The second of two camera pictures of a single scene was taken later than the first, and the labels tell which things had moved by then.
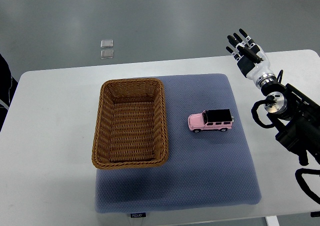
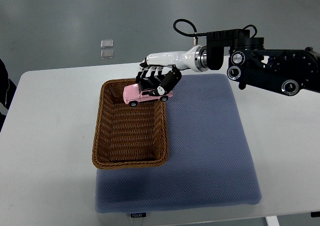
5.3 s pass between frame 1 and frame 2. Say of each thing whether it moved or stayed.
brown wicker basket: stayed
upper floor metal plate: stayed
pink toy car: moved
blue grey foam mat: stayed
